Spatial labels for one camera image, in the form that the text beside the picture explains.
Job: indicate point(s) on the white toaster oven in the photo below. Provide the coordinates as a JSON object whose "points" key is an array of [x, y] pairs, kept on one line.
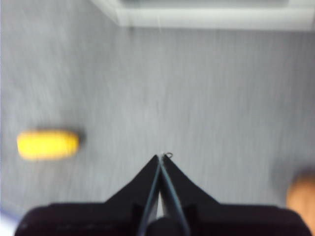
{"points": [[209, 17]]}

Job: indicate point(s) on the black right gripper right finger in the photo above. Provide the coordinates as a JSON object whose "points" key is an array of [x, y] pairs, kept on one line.
{"points": [[233, 221]]}

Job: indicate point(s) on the brown potato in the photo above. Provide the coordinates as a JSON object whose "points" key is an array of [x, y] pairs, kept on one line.
{"points": [[302, 196]]}

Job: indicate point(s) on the yellow corn cob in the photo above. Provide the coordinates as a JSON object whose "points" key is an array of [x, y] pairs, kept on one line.
{"points": [[46, 145]]}

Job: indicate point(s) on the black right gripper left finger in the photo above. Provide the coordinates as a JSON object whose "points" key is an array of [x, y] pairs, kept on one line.
{"points": [[86, 220]]}

